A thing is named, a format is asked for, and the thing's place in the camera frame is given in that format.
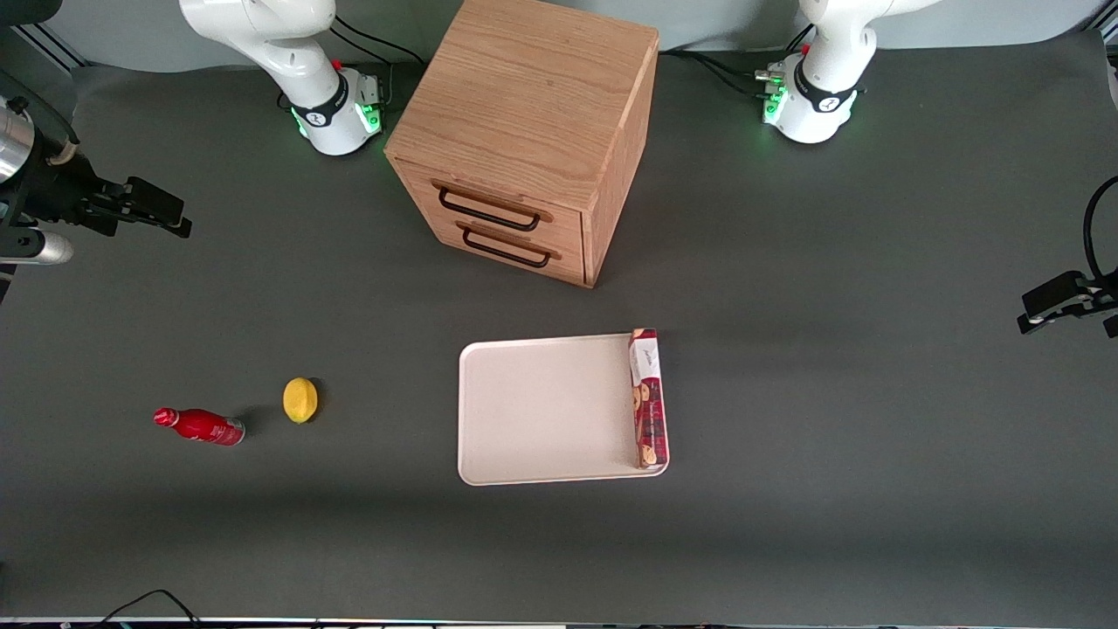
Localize black looped gripper cable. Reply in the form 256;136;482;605
1083;175;1118;282

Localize red cookie box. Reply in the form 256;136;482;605
626;328;670;471

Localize aluminium frame rail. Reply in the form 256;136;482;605
10;21;90;73
1081;2;1118;43

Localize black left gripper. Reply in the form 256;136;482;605
1017;271;1118;340

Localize beige plastic tray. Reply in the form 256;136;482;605
458;332;671;487

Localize wooden drawer cabinet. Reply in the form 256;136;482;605
383;0;660;289

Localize black right arm base cables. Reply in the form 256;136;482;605
330;13;429;69

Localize red coke bottle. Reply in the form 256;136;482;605
153;406;247;448

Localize black metal drawer handle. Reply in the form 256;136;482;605
461;229;554;269
438;187;542;233

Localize yellow lemon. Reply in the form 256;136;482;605
282;377;321;425

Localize black arm base cables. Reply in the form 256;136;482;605
658;24;815;99
330;13;429;69

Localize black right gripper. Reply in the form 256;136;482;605
16;153;193;239

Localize black cable at table edge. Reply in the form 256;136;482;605
86;589;204;629

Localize wooden drawer front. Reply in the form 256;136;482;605
424;208;585;286
395;161;585;252

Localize black left arm base cables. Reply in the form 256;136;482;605
658;24;815;99

